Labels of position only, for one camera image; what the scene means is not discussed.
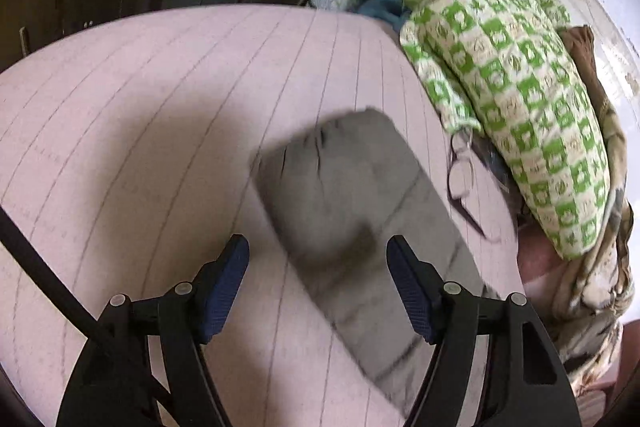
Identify grey-brown quilted puffer jacket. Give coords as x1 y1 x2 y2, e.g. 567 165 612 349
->
255 109 495 415

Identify beige leaf-print fleece blanket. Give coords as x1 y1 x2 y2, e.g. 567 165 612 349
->
539 26 634 395

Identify dark-framed eyeglasses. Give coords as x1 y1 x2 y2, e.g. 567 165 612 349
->
447 129 487 239

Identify pink quilted mattress cover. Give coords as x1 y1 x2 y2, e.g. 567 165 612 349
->
1 5 523 426

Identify green checkered pillow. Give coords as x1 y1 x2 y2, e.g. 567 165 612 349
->
400 0 611 259

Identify blue cloth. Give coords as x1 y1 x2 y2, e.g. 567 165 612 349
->
356 0 411 30

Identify black cable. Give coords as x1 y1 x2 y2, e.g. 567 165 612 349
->
0 206 174 408

